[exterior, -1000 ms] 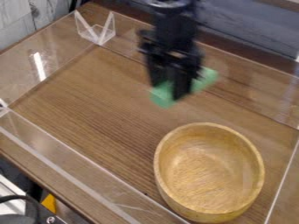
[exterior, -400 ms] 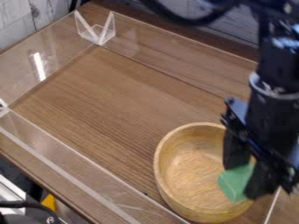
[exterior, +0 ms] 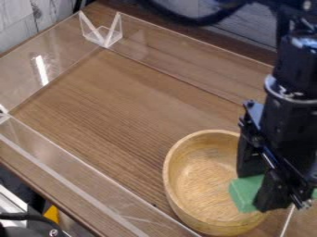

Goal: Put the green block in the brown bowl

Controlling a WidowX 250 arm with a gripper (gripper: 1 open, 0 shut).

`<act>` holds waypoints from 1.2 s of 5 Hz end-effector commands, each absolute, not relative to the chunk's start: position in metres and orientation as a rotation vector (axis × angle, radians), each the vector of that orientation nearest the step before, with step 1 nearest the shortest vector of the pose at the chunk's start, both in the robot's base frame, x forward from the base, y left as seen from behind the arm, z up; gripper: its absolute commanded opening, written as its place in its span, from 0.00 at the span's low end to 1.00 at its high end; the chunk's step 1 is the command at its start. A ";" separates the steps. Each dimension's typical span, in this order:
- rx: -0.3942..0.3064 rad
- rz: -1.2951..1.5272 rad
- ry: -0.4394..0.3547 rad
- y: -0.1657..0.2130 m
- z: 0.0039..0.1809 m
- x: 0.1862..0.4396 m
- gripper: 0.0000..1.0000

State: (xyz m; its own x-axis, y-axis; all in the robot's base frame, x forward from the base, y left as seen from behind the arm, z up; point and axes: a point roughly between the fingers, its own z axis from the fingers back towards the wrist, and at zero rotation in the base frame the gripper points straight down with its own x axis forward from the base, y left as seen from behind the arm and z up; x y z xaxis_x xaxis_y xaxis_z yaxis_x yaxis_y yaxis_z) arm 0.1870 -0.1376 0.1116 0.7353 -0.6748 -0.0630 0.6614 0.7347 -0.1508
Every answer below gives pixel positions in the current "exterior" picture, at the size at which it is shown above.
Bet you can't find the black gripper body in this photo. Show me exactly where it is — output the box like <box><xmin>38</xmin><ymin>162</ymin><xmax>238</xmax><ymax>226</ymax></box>
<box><xmin>236</xmin><ymin>89</ymin><xmax>317</xmax><ymax>211</ymax></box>

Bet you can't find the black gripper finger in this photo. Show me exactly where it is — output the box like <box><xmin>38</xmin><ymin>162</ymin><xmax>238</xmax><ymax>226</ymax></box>
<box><xmin>252</xmin><ymin>169</ymin><xmax>302</xmax><ymax>213</ymax></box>
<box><xmin>236</xmin><ymin>137</ymin><xmax>266</xmax><ymax>178</ymax></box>

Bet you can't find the green rectangular block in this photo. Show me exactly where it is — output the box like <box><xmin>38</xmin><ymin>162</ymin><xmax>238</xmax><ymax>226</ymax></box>
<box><xmin>227</xmin><ymin>173</ymin><xmax>317</xmax><ymax>214</ymax></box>

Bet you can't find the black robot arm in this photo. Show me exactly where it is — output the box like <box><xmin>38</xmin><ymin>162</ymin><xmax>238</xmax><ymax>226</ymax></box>
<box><xmin>236</xmin><ymin>0</ymin><xmax>317</xmax><ymax>213</ymax></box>

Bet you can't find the brown wooden bowl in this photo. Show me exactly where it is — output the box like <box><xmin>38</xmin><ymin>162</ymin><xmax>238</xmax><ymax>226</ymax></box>
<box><xmin>161</xmin><ymin>130</ymin><xmax>266</xmax><ymax>236</ymax></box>

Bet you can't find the yellow warning sticker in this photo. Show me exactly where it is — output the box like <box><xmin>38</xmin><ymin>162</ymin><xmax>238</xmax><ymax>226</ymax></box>
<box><xmin>42</xmin><ymin>206</ymin><xmax>58</xmax><ymax>223</ymax></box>

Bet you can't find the thick black hose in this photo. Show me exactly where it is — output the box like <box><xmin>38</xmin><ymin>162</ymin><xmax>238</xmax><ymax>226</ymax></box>
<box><xmin>140</xmin><ymin>0</ymin><xmax>258</xmax><ymax>27</ymax></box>

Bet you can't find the clear acrylic enclosure wall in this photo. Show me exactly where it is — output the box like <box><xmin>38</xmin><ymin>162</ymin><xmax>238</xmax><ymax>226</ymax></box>
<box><xmin>0</xmin><ymin>10</ymin><xmax>317</xmax><ymax>237</ymax></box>

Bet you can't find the clear acrylic corner bracket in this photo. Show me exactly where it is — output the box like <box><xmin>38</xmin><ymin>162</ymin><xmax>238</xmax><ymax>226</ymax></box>
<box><xmin>77</xmin><ymin>12</ymin><xmax>123</xmax><ymax>48</ymax></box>

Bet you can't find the black cable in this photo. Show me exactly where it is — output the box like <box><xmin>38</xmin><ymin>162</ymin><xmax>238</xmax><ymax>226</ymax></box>
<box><xmin>0</xmin><ymin>212</ymin><xmax>62</xmax><ymax>237</ymax></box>

